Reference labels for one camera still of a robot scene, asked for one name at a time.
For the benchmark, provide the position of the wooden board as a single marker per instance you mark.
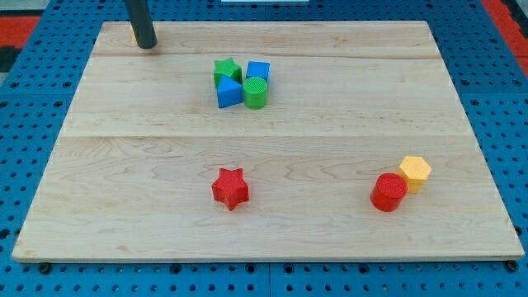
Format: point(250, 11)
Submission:
point(130, 175)

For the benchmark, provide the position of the blue cube block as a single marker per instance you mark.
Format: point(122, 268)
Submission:
point(258, 69)

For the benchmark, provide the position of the red star block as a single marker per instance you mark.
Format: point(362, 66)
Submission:
point(230, 188)

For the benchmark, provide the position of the green cylinder block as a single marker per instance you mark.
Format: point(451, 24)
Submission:
point(255, 93)

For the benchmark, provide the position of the blue triangle block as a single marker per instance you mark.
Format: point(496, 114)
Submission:
point(229, 92)

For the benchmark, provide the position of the green star block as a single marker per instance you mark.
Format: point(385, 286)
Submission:
point(228, 68)

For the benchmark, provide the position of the red cylinder block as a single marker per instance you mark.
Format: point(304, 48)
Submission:
point(388, 192)

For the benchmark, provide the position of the yellow hexagon block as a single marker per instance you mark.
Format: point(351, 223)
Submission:
point(415, 171)

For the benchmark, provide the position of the yellow block behind rod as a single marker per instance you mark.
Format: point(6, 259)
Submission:
point(133, 37)

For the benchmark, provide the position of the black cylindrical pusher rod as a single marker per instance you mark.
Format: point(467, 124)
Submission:
point(142, 23)

